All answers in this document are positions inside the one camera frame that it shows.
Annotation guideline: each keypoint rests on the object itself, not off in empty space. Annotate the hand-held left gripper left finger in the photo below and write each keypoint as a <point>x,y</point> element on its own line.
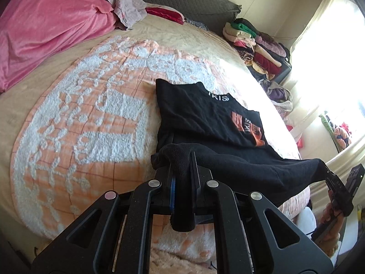
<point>172,194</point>

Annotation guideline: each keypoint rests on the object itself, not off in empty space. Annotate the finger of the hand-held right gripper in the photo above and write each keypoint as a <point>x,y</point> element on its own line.
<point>335,184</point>

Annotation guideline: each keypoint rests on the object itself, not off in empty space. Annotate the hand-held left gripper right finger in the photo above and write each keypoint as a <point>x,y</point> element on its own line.
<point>195,182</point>

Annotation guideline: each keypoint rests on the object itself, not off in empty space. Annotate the black long-sleeve sweater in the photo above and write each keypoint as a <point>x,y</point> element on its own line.
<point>199,114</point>

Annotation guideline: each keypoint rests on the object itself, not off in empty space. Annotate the white bag of clothes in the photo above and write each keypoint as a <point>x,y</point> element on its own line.
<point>278,94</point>

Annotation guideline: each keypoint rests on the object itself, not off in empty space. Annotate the pile of folded clothes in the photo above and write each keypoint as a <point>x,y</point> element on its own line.
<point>265,60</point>

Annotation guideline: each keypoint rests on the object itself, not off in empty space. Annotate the person's right hand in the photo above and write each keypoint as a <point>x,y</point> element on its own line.
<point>325,214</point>

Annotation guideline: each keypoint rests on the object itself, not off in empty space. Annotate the floral cloth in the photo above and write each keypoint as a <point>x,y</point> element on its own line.
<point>342,135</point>

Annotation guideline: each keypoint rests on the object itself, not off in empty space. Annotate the green cloth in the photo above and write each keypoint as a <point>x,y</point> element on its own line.
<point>326,128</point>

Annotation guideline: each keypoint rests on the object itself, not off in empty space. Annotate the cream fluffy blanket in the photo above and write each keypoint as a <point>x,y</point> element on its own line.
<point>171,262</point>

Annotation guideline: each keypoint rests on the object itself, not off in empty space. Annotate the orange and white patterned blanket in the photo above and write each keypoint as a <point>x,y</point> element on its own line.
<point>99,120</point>

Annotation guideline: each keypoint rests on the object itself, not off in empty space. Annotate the black box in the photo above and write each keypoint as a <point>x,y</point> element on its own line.
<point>283,72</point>

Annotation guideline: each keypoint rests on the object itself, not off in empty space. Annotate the white curtain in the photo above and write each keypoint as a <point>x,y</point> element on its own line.
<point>328,48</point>

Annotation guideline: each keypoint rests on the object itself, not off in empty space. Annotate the beige bedspread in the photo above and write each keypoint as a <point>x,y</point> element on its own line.
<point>171,31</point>

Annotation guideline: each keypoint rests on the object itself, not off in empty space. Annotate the dark patterned cloth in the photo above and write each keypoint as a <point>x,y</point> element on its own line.
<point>196,24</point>

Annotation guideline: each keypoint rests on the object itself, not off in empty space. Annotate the red cushion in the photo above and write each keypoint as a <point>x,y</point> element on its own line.
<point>165,12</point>

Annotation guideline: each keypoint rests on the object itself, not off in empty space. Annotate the lilac crumpled garment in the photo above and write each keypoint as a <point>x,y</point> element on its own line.
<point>128,5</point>

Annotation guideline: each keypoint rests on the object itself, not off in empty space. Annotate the pink blanket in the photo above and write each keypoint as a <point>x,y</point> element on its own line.
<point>42,28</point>

